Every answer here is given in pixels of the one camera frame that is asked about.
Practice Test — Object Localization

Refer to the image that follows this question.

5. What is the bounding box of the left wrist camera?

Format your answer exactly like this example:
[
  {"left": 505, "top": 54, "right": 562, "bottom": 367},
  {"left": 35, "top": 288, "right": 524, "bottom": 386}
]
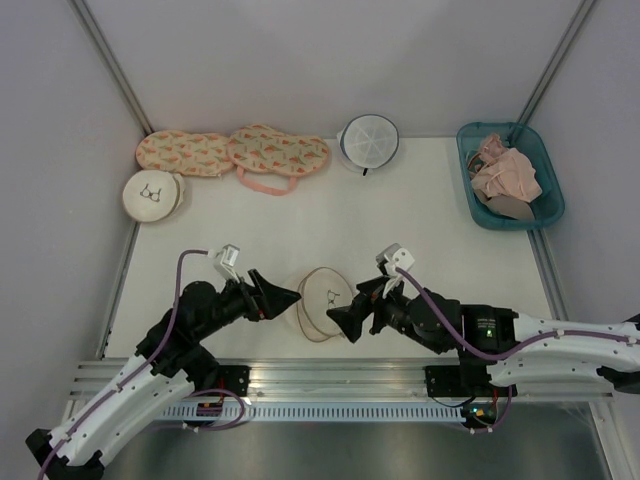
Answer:
[{"left": 207, "top": 244, "right": 241, "bottom": 283}]

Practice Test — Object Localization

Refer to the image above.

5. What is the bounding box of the beige glasses-print laundry bag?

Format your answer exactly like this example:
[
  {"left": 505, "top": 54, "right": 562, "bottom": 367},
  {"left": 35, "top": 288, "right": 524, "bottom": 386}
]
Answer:
[{"left": 122, "top": 170, "right": 186, "bottom": 223}]

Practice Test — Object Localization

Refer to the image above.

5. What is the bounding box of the beige round laundry bag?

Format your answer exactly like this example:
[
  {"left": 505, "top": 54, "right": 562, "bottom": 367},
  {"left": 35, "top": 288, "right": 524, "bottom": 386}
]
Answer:
[{"left": 295, "top": 266, "right": 354, "bottom": 344}]

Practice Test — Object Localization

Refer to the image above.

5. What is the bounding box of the frame post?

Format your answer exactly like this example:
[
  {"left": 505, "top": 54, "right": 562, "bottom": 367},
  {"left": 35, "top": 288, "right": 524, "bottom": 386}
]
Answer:
[
  {"left": 516, "top": 0, "right": 599, "bottom": 124},
  {"left": 68, "top": 0, "right": 154, "bottom": 135}
]

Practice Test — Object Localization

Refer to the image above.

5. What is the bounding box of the white slotted cable duct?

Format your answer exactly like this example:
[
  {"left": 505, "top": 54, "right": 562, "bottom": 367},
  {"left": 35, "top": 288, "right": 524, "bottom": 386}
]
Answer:
[{"left": 158, "top": 401, "right": 464, "bottom": 423}]

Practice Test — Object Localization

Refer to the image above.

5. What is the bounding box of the pink lace bra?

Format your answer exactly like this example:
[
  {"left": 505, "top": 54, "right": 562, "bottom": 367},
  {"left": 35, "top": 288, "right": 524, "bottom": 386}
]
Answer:
[{"left": 467, "top": 133, "right": 508, "bottom": 173}]

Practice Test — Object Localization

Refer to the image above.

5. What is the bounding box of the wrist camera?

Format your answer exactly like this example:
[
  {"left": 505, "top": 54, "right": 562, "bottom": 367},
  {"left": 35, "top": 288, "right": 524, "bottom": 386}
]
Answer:
[
  {"left": 376, "top": 243, "right": 415, "bottom": 298},
  {"left": 207, "top": 244, "right": 241, "bottom": 283}
]

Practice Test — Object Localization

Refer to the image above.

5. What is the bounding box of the light pink bra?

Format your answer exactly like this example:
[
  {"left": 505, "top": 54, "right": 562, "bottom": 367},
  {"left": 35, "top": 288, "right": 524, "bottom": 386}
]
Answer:
[{"left": 471, "top": 148, "right": 542, "bottom": 203}]

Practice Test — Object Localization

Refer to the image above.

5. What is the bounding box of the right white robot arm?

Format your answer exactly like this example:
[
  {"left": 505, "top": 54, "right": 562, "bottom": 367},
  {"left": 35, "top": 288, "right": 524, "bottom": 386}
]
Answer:
[{"left": 327, "top": 276, "right": 639, "bottom": 398}]

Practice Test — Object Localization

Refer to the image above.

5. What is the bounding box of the white mesh laundry bag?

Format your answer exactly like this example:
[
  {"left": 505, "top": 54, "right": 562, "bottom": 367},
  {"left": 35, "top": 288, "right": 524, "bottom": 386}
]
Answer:
[{"left": 337, "top": 114, "right": 400, "bottom": 176}]

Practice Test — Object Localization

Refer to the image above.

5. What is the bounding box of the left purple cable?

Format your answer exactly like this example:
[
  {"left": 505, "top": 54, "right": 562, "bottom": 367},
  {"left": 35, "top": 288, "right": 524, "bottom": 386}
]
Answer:
[{"left": 37, "top": 248, "right": 216, "bottom": 480}]

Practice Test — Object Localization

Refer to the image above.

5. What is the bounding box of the floral bra bag pink handle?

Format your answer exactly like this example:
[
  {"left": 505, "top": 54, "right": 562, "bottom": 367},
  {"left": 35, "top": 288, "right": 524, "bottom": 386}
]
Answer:
[{"left": 227, "top": 124, "right": 331, "bottom": 196}]

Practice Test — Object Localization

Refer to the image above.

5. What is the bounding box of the teal plastic bin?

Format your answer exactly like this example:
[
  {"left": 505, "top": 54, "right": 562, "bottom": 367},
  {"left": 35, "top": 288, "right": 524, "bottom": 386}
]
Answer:
[{"left": 456, "top": 122, "right": 565, "bottom": 231}]

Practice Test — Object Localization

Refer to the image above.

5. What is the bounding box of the beige bra in bin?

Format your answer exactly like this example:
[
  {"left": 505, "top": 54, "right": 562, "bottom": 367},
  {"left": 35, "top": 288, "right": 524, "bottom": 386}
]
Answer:
[{"left": 479, "top": 195, "right": 535, "bottom": 221}]

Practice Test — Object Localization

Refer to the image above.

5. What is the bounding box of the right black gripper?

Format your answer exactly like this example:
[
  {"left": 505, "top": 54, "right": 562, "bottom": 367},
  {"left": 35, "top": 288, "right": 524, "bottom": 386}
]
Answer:
[{"left": 325, "top": 272, "right": 446, "bottom": 354}]

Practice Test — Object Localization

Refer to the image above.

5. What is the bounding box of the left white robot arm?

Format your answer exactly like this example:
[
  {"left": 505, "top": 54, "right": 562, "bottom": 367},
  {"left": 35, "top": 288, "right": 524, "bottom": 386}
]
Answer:
[{"left": 26, "top": 270, "right": 301, "bottom": 479}]

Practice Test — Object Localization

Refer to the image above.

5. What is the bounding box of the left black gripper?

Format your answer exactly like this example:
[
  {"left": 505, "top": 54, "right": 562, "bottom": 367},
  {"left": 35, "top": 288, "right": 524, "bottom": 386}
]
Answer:
[{"left": 195, "top": 268, "right": 301, "bottom": 340}]

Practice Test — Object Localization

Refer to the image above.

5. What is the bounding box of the aluminium mounting rail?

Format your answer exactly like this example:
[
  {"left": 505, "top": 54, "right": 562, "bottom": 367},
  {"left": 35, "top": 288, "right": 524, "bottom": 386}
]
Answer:
[{"left": 68, "top": 358, "right": 613, "bottom": 402}]

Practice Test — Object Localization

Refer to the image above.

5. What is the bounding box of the left frame post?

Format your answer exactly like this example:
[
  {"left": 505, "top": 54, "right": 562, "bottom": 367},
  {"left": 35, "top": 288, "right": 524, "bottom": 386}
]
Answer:
[{"left": 68, "top": 0, "right": 154, "bottom": 135}]

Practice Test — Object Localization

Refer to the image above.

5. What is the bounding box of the right frame post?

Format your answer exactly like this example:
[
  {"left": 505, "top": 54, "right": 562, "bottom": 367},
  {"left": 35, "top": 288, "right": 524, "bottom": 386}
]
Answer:
[{"left": 516, "top": 0, "right": 599, "bottom": 124}]

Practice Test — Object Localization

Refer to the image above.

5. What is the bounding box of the floral bra bag left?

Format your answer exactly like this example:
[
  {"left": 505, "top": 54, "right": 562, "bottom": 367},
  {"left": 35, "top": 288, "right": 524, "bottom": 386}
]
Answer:
[{"left": 135, "top": 130, "right": 235, "bottom": 177}]

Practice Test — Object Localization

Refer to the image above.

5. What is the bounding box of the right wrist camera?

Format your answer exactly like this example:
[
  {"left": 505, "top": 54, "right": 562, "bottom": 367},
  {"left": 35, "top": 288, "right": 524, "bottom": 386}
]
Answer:
[{"left": 376, "top": 243, "right": 415, "bottom": 298}]

